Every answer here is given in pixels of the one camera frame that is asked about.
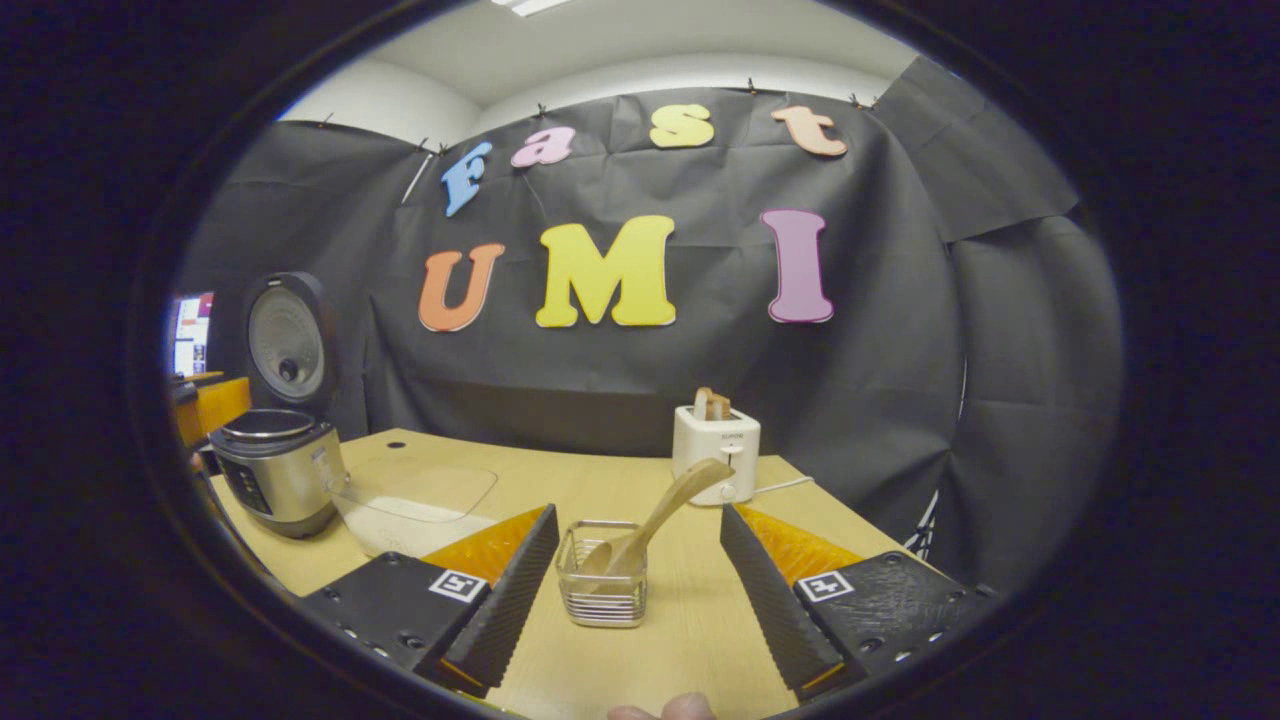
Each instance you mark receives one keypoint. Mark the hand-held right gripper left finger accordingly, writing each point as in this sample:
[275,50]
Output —
[515,600]

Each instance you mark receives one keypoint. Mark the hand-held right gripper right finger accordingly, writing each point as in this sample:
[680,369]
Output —
[770,610]

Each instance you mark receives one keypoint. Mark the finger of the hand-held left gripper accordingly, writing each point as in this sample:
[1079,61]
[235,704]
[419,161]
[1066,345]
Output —
[215,410]

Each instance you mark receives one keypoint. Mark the black silver rice cooker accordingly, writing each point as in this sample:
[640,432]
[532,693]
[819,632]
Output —
[285,470]

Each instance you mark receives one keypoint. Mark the wooden spoon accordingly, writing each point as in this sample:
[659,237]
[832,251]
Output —
[665,510]

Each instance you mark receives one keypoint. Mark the clear plastic rice container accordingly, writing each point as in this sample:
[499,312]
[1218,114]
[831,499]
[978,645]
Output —
[410,490]

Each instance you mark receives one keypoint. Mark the computer monitor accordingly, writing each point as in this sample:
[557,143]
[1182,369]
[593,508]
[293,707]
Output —
[192,335]

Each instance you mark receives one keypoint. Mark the white toaster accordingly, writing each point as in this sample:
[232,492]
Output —
[715,450]

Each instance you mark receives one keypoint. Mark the toasted bread slice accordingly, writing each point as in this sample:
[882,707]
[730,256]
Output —
[712,403]

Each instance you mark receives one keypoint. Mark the black backdrop cloth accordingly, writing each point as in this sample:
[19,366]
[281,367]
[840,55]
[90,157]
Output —
[700,380]

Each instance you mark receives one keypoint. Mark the ceiling light panel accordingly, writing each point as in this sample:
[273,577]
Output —
[530,6]

